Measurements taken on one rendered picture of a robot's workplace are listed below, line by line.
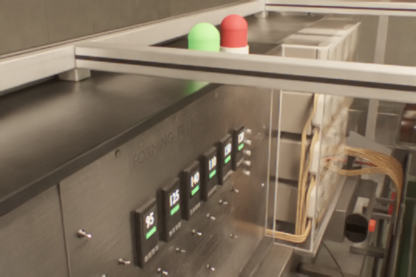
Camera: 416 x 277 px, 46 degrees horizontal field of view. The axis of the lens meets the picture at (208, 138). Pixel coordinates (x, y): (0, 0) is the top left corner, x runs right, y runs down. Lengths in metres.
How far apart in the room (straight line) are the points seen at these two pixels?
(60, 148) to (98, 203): 0.10
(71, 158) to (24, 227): 0.08
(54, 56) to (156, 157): 0.23
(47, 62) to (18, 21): 3.63
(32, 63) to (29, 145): 0.23
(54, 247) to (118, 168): 0.14
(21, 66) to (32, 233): 0.30
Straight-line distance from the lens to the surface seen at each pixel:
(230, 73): 0.73
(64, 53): 0.84
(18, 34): 4.43
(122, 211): 0.69
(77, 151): 0.56
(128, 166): 0.68
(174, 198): 0.80
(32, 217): 0.55
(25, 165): 0.54
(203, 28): 0.90
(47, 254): 0.58
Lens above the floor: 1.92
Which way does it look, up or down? 20 degrees down
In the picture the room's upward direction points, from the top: straight up
